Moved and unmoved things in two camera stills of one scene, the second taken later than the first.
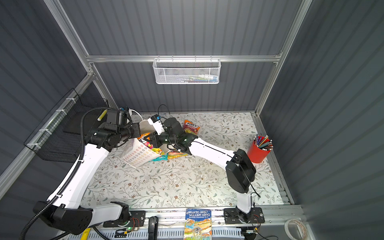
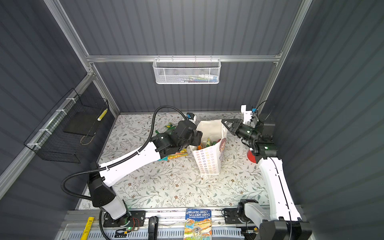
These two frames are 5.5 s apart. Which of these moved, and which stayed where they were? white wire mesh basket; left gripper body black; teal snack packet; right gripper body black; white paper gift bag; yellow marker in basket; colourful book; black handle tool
Moved: right gripper body black; left gripper body black; white paper gift bag
Stayed: yellow marker in basket; colourful book; white wire mesh basket; black handle tool; teal snack packet
